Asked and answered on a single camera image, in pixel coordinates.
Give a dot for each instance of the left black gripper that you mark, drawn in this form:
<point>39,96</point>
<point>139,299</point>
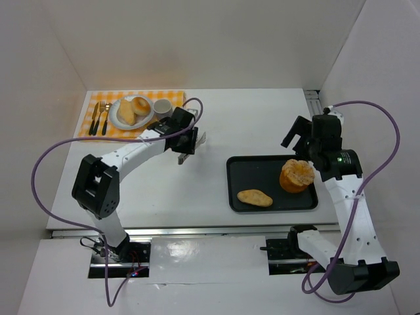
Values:
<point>188,144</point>

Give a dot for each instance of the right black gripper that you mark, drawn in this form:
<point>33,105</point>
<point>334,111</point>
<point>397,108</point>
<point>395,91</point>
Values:
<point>302,139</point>

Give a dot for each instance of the metal tongs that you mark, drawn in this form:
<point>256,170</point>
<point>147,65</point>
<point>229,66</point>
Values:
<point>183,157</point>

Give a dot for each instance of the ring donut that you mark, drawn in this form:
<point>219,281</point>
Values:
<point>140,106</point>

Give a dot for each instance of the triangular bread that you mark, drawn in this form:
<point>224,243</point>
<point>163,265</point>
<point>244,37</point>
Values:
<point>126,112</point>

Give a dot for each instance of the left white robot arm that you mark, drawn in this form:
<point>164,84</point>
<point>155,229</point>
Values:
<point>97,184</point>

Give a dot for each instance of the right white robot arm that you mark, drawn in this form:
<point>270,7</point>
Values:
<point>358,263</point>

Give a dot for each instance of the oval bread roll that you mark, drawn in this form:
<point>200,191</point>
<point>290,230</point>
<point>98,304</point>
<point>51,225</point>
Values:
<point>255,197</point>

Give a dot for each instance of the purple mug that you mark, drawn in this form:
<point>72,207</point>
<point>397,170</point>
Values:
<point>163,108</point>

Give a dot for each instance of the white plate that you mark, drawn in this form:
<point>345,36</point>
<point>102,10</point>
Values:
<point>118,121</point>

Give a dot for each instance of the tall round brioche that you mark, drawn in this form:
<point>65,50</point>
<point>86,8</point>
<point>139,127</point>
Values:
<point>296,176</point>

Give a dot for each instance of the black tray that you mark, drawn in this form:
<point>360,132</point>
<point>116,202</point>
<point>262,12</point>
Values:
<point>263,173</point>

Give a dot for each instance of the yellow checkered cloth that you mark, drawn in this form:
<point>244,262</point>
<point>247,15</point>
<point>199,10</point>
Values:
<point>176,97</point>

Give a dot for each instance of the black-handled fork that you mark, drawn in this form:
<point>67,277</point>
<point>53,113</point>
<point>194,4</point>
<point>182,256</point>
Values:
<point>102,106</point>

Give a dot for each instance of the black-handled knife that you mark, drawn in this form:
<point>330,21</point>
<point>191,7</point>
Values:
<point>95,111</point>

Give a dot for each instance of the aluminium rail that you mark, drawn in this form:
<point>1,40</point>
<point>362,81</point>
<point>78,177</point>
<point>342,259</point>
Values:
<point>196,231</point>

